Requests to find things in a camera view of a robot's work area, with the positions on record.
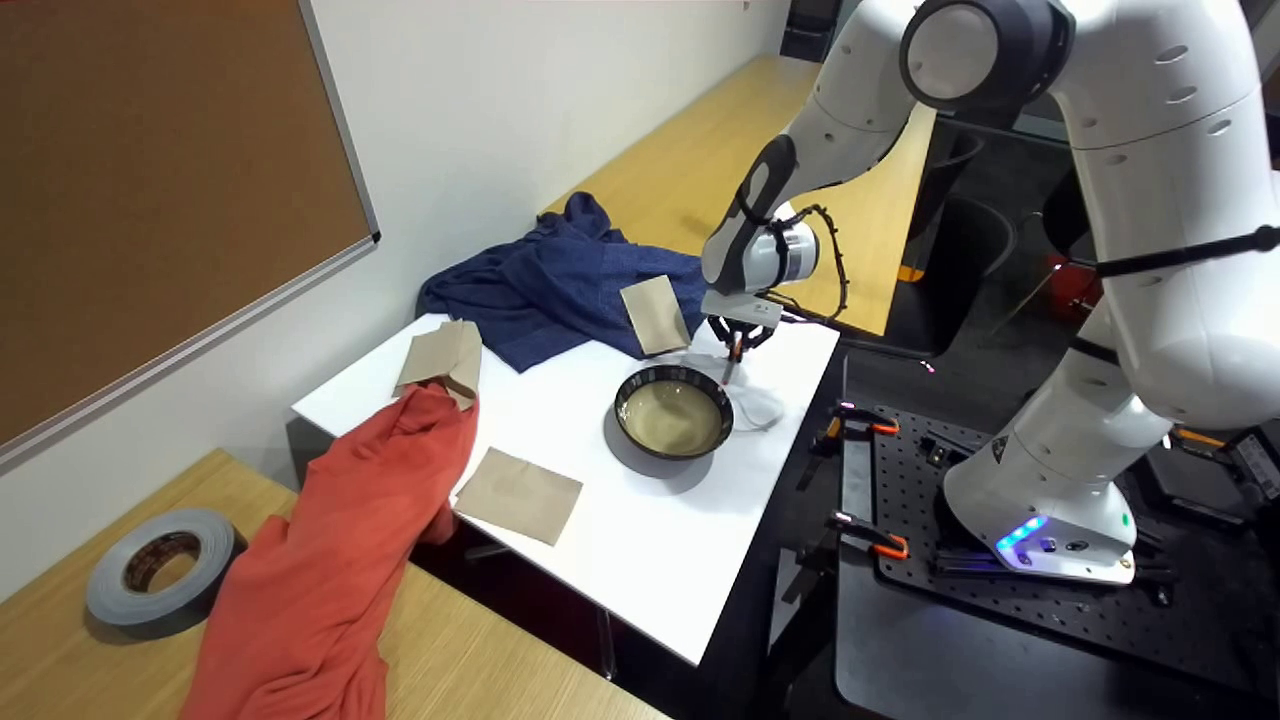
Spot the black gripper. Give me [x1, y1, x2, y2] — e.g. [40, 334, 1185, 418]
[704, 298, 782, 381]

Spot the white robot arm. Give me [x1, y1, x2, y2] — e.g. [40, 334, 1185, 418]
[701, 0, 1280, 583]

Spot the black bowl with beige inside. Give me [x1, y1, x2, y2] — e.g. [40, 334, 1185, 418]
[613, 363, 732, 460]

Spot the tan cloth square near bowl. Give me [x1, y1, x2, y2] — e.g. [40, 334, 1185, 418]
[457, 448, 580, 546]

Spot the tan cloth square on blue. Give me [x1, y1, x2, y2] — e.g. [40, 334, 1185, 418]
[618, 277, 687, 355]

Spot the white table board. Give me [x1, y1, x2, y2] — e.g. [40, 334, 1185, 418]
[289, 307, 845, 668]

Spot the orange clamp far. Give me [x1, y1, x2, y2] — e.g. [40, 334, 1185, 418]
[826, 408, 898, 440]

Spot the orange clamp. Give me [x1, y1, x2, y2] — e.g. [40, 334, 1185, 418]
[831, 513, 912, 566]
[826, 408, 898, 440]

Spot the dark blue cloth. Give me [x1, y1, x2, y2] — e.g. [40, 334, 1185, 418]
[417, 193, 704, 371]

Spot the orange clamp near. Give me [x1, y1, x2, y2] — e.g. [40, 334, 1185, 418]
[831, 513, 912, 566]

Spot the tan cloth under red cloth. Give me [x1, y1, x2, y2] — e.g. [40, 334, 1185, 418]
[394, 322, 483, 399]

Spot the wooden side table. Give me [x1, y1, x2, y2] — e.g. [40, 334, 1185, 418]
[0, 443, 673, 720]

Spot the red orange cloth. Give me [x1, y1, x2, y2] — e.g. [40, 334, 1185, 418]
[184, 385, 480, 720]

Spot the cork pin board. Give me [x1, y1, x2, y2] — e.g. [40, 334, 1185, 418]
[0, 0, 380, 466]

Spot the grey tape roll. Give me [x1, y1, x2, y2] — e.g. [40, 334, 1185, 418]
[83, 510, 242, 638]

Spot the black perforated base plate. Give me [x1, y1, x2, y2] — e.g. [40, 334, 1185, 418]
[835, 408, 1274, 720]

